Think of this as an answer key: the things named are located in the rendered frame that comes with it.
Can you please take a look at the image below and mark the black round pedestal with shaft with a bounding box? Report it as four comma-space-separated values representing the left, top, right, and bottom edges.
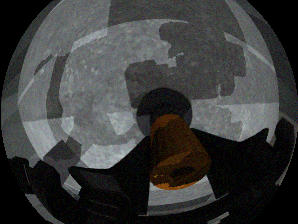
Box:
137, 88, 193, 136

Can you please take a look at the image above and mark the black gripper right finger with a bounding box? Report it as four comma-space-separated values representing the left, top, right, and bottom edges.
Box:
190, 128, 269, 200

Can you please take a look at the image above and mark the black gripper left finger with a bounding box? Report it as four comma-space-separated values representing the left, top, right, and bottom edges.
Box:
68, 136, 150, 216

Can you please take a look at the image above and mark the orange knob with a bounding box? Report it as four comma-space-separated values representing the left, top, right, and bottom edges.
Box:
149, 113, 212, 190

